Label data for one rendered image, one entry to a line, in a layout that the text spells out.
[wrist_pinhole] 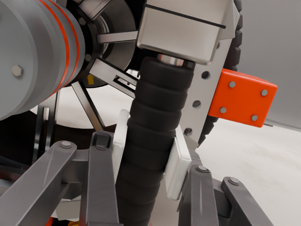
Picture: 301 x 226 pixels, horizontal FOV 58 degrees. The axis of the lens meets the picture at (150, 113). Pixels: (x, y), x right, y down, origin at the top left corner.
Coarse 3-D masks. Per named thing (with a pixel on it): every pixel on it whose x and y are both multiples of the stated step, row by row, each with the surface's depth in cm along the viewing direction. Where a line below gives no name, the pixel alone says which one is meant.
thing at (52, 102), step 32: (96, 0) 46; (96, 32) 47; (128, 32) 47; (96, 64) 49; (0, 128) 58; (32, 128) 66; (64, 128) 73; (96, 128) 52; (0, 160) 52; (32, 160) 54
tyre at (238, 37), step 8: (240, 0) 45; (240, 8) 45; (240, 16) 45; (240, 24) 46; (240, 32) 46; (232, 40) 46; (240, 40) 46; (232, 48) 46; (232, 56) 47; (224, 64) 47; (232, 64) 47; (208, 120) 50; (216, 120) 51; (208, 128) 51; (200, 136) 51; (200, 144) 52
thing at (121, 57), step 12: (120, 0) 79; (108, 12) 80; (120, 12) 80; (84, 24) 77; (108, 24) 81; (120, 24) 81; (132, 24) 81; (108, 48) 83; (120, 48) 83; (132, 48) 83; (108, 60) 84; (120, 60) 84; (84, 84) 86; (96, 84) 86
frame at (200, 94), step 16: (224, 32) 37; (224, 48) 38; (192, 64) 43; (192, 80) 39; (208, 80) 39; (192, 96) 40; (208, 96) 40; (192, 112) 41; (192, 128) 42; (192, 144) 42; (0, 176) 48; (16, 176) 48; (0, 192) 44; (80, 192) 45; (64, 208) 45
